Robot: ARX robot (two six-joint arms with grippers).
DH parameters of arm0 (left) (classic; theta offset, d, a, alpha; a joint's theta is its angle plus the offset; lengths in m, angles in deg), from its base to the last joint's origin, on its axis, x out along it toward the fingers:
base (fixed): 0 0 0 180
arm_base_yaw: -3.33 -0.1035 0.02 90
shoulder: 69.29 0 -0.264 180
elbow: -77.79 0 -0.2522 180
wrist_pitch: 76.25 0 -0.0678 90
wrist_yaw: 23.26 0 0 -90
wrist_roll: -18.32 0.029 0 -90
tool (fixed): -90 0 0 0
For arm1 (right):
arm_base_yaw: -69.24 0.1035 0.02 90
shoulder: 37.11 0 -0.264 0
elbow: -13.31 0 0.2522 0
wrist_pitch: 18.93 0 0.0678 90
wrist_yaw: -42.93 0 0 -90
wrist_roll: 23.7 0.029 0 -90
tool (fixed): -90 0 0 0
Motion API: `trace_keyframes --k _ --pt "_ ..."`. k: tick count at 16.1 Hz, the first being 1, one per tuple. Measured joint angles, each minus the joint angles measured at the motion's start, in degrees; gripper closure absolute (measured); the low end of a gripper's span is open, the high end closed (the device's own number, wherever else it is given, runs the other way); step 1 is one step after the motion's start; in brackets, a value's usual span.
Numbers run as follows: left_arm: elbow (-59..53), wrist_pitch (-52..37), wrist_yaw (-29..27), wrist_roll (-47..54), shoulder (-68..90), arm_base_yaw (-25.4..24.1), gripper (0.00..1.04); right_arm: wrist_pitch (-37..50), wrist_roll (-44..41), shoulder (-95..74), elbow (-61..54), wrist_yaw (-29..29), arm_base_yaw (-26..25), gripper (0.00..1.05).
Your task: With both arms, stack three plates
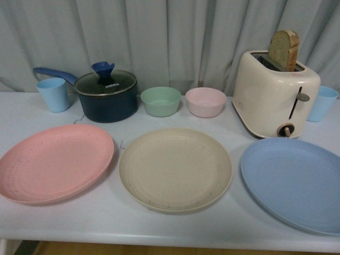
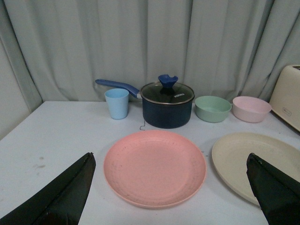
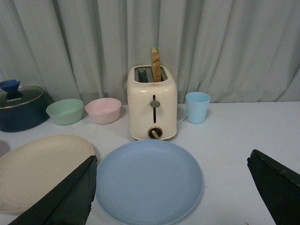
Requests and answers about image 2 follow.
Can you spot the pink plate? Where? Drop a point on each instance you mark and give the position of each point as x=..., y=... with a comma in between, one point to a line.
x=155, y=169

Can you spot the grey curtain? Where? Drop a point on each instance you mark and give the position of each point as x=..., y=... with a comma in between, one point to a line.
x=54, y=50

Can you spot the cream toaster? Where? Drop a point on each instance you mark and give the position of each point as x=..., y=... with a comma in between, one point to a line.
x=285, y=99

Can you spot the light blue cup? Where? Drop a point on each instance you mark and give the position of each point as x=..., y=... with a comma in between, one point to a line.
x=117, y=100

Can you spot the pink bowl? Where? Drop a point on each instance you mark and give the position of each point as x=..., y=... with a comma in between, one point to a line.
x=250, y=109

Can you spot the dark blue saucepan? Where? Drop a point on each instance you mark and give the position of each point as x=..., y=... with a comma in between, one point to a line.
x=157, y=115

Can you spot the glass lid with blue knob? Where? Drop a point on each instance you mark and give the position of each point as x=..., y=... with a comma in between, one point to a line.
x=167, y=91

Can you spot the green bowl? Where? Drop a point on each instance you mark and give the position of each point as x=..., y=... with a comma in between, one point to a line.
x=212, y=109

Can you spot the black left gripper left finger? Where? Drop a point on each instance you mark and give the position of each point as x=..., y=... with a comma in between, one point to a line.
x=61, y=202

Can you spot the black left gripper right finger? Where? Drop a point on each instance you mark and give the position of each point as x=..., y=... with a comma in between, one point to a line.
x=277, y=193

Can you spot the cream plate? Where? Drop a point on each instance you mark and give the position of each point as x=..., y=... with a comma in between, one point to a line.
x=230, y=153

